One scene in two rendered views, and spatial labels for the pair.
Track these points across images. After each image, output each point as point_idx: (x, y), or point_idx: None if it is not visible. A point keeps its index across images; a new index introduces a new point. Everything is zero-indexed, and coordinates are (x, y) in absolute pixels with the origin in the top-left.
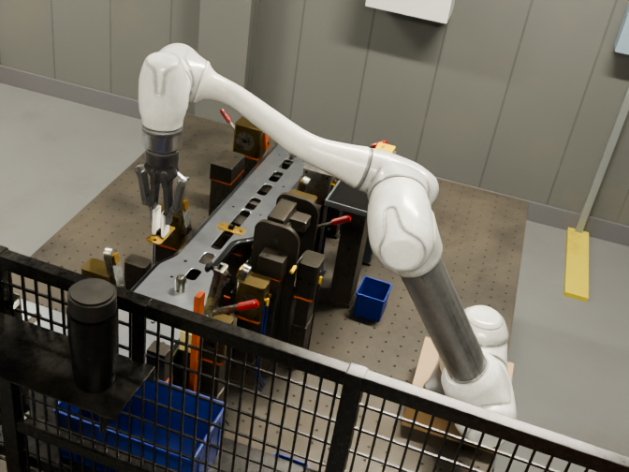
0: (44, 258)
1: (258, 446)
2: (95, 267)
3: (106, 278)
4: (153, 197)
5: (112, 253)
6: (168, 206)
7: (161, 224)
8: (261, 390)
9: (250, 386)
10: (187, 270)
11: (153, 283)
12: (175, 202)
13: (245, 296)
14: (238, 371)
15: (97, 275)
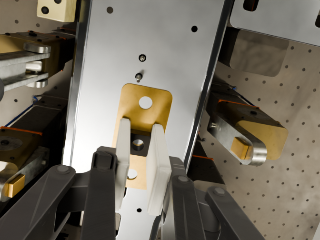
0: (307, 216)
1: (7, 13)
2: (266, 138)
3: (241, 119)
4: (181, 218)
5: (249, 150)
6: (89, 186)
7: (127, 138)
8: (32, 96)
9: (44, 95)
10: (129, 192)
11: (170, 148)
12: (32, 203)
13: (8, 148)
14: (56, 103)
15: (256, 122)
